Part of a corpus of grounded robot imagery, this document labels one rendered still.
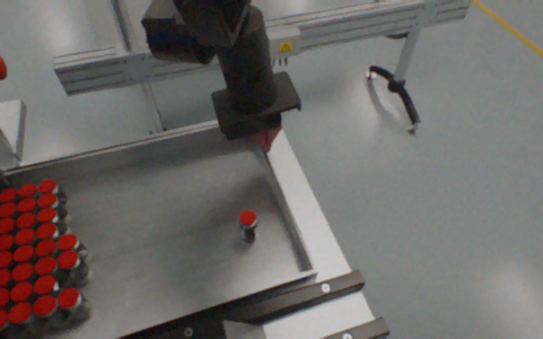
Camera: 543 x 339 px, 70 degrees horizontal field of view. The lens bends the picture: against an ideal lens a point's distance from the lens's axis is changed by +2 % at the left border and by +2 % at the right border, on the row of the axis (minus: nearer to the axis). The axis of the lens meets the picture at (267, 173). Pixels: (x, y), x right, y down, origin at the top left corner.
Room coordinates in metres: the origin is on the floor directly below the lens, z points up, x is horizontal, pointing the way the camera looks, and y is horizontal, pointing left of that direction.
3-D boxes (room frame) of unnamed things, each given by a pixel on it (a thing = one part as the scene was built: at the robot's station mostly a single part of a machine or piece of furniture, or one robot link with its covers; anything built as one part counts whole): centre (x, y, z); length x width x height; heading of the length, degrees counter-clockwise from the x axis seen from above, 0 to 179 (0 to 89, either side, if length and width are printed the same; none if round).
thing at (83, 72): (1.31, -0.06, 0.49); 1.60 x 0.08 x 0.12; 108
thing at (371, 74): (1.50, -0.63, 0.07); 0.50 x 0.08 x 0.14; 18
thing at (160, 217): (0.24, 0.15, 0.90); 0.34 x 0.26 x 0.04; 109
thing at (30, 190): (0.20, 0.27, 0.90); 0.18 x 0.02 x 0.05; 19
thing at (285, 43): (1.25, -0.06, 0.50); 0.12 x 0.05 x 0.09; 108
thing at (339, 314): (0.12, -0.03, 0.91); 0.14 x 0.03 x 0.06; 107
